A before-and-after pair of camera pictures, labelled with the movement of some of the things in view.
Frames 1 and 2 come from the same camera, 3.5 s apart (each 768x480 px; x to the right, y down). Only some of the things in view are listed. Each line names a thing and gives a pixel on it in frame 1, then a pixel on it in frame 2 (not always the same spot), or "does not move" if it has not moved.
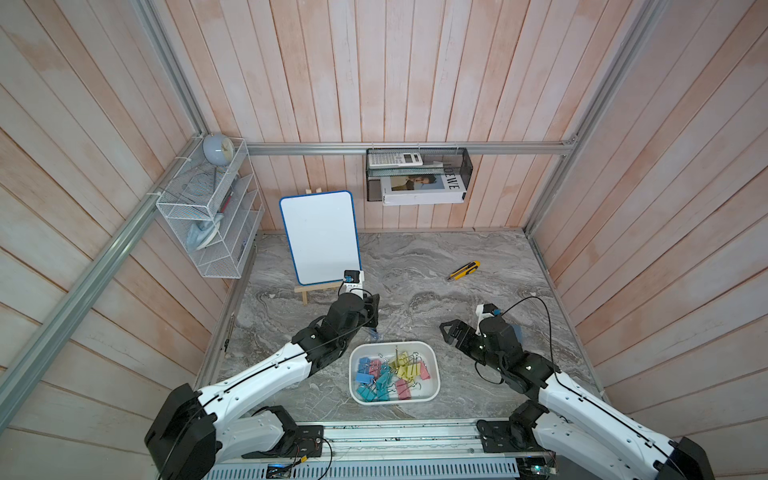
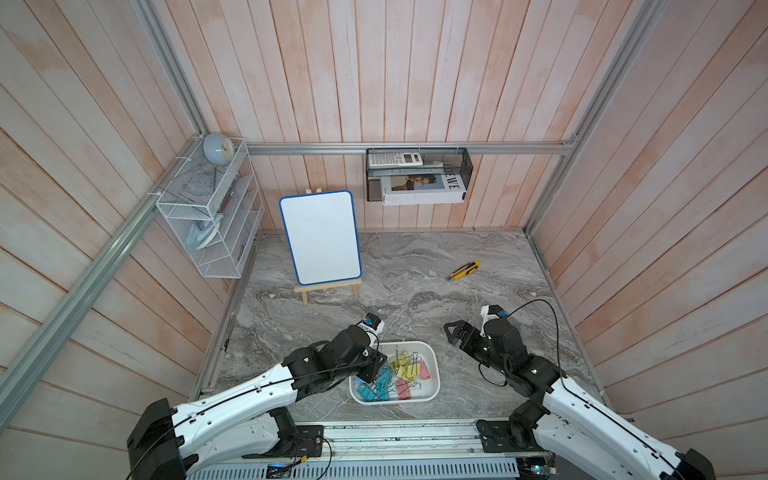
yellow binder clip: [414, 365] does not move
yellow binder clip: [406, 372] does not move
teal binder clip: [368, 393] does not move
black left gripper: [371, 309] → [373, 365]
